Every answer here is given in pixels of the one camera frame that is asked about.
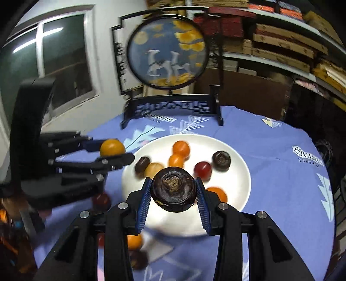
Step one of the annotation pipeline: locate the small yellow fruit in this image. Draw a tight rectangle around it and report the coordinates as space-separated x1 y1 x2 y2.
100 139 125 157

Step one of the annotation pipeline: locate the small red tomato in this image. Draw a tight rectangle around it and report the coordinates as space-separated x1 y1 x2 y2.
92 193 111 212

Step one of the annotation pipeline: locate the orange tangerine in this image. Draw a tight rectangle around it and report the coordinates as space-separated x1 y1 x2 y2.
127 234 143 251

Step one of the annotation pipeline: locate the dark brown water chestnut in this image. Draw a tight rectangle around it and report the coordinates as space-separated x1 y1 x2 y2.
150 167 197 212

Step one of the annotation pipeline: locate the dark red plum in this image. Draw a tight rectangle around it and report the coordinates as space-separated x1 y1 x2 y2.
194 161 212 181

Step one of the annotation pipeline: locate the dark chestnut on plate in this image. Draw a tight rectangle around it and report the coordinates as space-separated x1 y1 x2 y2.
135 156 151 174

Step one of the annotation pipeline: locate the pale peeled chestnut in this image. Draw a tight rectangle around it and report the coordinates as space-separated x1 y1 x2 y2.
144 162 165 179

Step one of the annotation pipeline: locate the yellow fruit on plate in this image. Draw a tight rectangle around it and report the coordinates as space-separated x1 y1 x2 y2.
168 154 185 168

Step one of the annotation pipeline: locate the orange tangerine plate right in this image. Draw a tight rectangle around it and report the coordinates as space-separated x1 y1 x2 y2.
207 187 227 203

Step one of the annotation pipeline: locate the orange tangerine plate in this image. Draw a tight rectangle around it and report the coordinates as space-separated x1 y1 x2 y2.
207 187 227 203
172 140 190 159

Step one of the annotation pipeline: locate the orange tangerine plate top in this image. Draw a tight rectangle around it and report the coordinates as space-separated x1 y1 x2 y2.
172 140 190 159

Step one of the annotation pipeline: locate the blue patterned tablecloth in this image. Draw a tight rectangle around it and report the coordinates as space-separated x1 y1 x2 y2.
32 105 337 281

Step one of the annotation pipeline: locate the white oval plate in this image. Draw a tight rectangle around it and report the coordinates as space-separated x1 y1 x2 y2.
134 134 251 237

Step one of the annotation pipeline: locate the dark chestnut plate right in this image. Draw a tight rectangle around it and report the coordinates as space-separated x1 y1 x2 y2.
212 150 231 172

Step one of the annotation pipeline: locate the round deer art screen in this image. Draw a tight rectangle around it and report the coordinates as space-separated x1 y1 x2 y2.
111 6 224 128

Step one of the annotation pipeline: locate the shelf with stacked boxes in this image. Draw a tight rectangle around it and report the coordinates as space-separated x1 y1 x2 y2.
192 1 345 105

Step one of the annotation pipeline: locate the window with white frame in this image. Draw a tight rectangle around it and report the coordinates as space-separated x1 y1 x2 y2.
1 4 97 126

